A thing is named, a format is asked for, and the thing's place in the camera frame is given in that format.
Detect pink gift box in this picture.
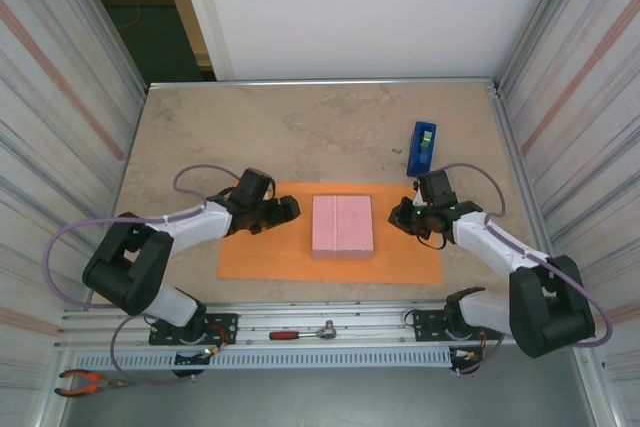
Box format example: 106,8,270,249
310,194,377,261

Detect blue tape dispenser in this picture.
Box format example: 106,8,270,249
406,120,439,179

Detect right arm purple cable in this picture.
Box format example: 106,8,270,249
439,162,614,376

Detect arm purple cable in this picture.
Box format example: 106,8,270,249
45,165,241,384
439,162,614,376

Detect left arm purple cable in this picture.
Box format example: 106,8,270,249
45,165,241,384

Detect aluminium side rail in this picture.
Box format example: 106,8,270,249
87,89,150,307
492,91,569,304

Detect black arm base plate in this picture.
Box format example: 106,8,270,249
148,313,239,347
412,307,504,343

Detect red-handled ratchet wrench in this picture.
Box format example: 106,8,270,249
268,320,338,342

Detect aluminium table edge rail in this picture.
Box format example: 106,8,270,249
147,77,501,93

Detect white slotted cable duct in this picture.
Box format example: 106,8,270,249
72,349,454,371

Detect white door frame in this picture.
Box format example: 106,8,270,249
154,0,236,82

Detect aluminium frame post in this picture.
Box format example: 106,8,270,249
47,0,151,98
494,0,596,98

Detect orange floor cable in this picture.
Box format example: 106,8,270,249
116,5,151,32

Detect orange-handled pliers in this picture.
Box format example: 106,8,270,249
53,369,135,397

